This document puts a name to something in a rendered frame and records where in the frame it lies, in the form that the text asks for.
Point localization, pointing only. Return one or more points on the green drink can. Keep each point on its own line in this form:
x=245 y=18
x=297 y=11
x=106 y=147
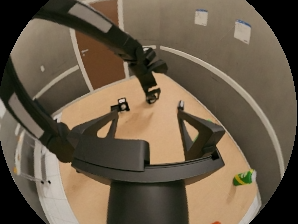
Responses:
x=244 y=178

